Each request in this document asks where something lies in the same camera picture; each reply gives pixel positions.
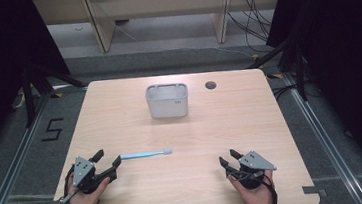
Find light wooden bench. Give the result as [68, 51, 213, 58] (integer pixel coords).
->
[32, 0, 289, 62]

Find person's left hand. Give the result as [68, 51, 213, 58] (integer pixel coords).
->
[60, 170, 113, 204]

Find metal floor rail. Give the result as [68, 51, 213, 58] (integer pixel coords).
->
[0, 93, 61, 204]
[282, 66, 362, 204]

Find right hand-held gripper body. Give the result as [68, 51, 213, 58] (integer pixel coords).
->
[231, 148, 280, 192]

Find black right gripper strap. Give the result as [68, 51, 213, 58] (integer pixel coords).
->
[257, 172, 279, 204]

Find black floor cables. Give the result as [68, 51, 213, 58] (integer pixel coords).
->
[270, 81, 305, 102]

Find bundle of black cables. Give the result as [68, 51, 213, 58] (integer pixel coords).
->
[224, 0, 280, 57]

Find black gripper strap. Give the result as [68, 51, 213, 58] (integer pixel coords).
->
[58, 163, 80, 204]
[257, 172, 279, 204]

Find light blue toothbrush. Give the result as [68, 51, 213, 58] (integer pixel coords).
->
[119, 147, 174, 161]

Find person's right hand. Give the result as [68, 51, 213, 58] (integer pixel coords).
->
[226, 168, 278, 204]

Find black left gripper strap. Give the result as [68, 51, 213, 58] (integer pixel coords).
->
[58, 163, 80, 204]

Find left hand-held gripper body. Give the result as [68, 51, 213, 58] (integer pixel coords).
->
[69, 152, 112, 196]

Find grey plastic holder box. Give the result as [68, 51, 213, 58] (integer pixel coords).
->
[143, 80, 191, 121]

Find black metal stand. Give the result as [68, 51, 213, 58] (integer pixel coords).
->
[17, 54, 92, 129]
[244, 35, 311, 107]

